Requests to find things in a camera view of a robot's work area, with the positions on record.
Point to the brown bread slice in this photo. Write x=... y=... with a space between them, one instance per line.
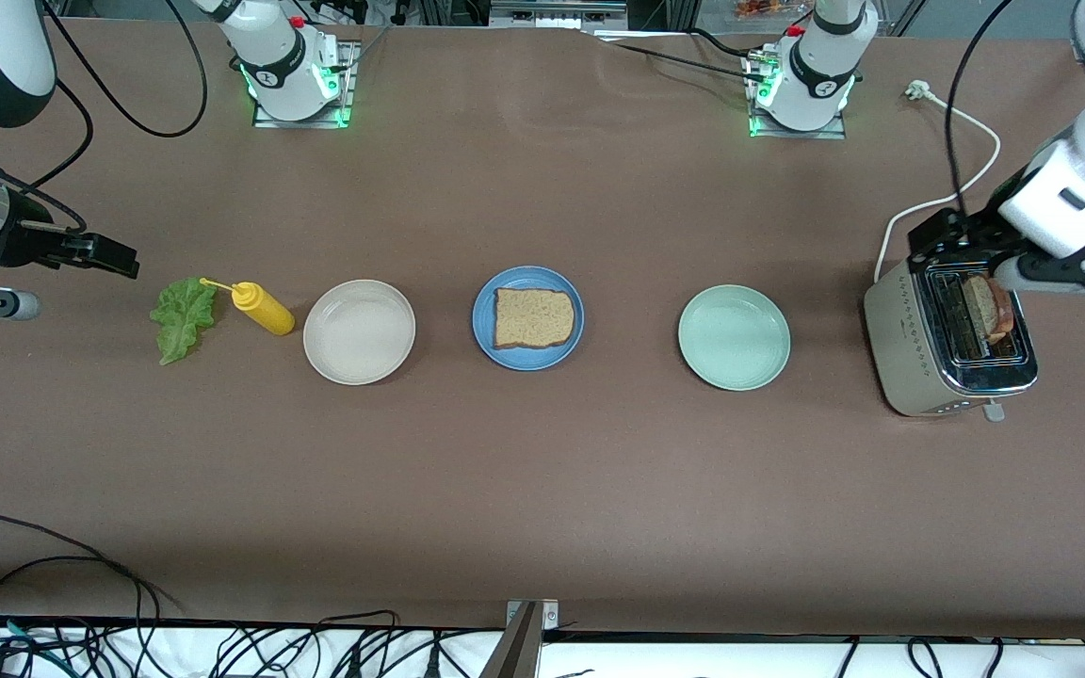
x=533 y=318
x=990 y=311

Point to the yellow squeeze sauce bottle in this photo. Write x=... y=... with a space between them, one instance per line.
x=265 y=311

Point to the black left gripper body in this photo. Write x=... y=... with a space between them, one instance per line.
x=973 y=234

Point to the blue round plate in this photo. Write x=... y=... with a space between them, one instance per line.
x=481 y=320

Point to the cream white round plate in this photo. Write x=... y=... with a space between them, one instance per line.
x=359 y=331

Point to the green lettuce leaf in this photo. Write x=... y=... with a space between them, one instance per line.
x=180 y=320

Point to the aluminium frame rail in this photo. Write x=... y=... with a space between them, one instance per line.
x=557 y=11

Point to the silver two-slot toaster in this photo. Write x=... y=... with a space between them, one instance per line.
x=900 y=339

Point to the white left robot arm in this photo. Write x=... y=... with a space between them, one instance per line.
x=816 y=75

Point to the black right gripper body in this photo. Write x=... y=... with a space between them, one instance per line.
x=31 y=241

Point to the mint green round plate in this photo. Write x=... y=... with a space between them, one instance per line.
x=734 y=337

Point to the metal table edge bracket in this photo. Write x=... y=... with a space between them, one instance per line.
x=519 y=650

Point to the orange patterned object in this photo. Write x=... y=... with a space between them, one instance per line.
x=764 y=8

